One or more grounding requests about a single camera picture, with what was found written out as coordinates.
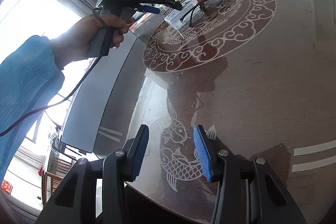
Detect wooden chair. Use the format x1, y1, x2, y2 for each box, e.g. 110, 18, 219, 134
42, 156, 75, 206

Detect red packet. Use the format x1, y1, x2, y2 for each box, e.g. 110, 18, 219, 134
129, 12, 148, 32

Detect blue sleeved left forearm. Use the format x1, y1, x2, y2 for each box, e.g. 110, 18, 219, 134
0, 35, 66, 185

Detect black cable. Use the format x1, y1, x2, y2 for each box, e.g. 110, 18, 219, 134
0, 8, 108, 136

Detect black eyeglasses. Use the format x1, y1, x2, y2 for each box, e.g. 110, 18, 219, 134
180, 0, 210, 27

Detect person's left hand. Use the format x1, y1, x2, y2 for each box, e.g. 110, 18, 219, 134
50, 15, 134, 70

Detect clear plastic case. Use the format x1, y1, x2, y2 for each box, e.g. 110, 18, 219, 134
164, 0, 205, 30

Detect white cardboard box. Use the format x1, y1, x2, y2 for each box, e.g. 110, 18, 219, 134
61, 31, 137, 153

